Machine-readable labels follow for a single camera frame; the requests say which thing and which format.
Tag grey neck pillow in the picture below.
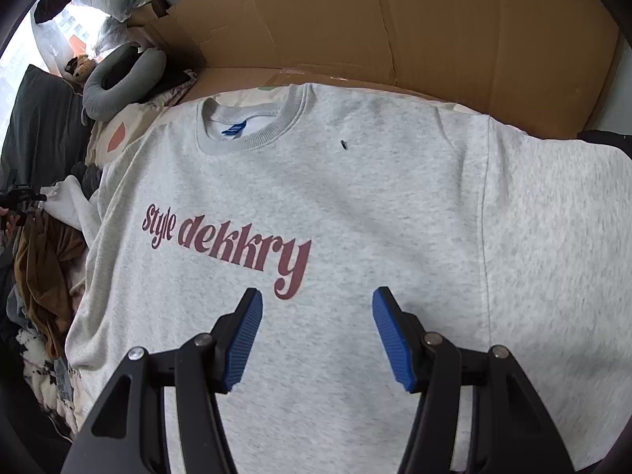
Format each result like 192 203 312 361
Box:
81 47 167 120

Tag cream printed blanket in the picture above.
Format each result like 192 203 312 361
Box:
84 84 297 169

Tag light grey sweatshirt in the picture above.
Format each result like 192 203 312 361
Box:
42 81 632 474

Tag brown plush toy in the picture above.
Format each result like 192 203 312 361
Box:
66 54 97 80

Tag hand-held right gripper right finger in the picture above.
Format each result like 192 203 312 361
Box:
371 286 576 474

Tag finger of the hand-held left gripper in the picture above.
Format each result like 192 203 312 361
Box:
0 185 47 225

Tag brown garment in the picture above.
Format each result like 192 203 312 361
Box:
15 217 87 356

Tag dark grey cushion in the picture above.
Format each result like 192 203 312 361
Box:
0 64 92 193

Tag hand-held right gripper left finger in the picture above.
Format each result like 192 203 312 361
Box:
59 287 265 474

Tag flattened cardboard box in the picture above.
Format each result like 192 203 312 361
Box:
126 0 623 139

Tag black folded garment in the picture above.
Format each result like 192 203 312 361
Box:
577 128 632 159

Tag black and white spotted cloth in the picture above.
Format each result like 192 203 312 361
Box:
17 331 75 410

